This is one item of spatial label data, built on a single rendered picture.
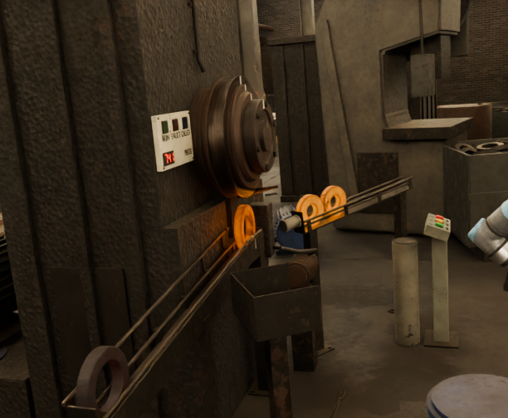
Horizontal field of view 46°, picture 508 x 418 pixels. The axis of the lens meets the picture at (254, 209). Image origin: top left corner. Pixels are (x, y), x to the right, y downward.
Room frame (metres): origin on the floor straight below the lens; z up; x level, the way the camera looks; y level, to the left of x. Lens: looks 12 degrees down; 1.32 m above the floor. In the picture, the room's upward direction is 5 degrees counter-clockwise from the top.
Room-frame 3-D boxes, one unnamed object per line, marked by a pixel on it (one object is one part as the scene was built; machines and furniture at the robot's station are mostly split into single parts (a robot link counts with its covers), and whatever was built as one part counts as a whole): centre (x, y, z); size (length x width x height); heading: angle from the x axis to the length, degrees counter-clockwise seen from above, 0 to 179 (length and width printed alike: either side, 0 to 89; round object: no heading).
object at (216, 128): (2.36, 0.04, 1.12); 0.47 x 0.06 x 0.47; 161
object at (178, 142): (2.07, 0.25, 1.15); 0.26 x 0.02 x 0.18; 161
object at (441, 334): (2.77, -0.87, 0.31); 0.24 x 0.16 x 0.62; 161
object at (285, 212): (4.62, -0.29, 0.17); 0.57 x 0.31 x 0.34; 1
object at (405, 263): (2.78, -0.71, 0.26); 0.12 x 0.12 x 0.52
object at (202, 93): (2.39, 0.12, 1.12); 0.47 x 0.10 x 0.47; 161
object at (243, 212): (2.36, 0.04, 0.75); 0.18 x 0.03 x 0.18; 162
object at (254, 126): (2.33, -0.05, 1.12); 0.28 x 0.06 x 0.28; 161
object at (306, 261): (2.63, -0.19, 0.27); 0.22 x 0.13 x 0.53; 161
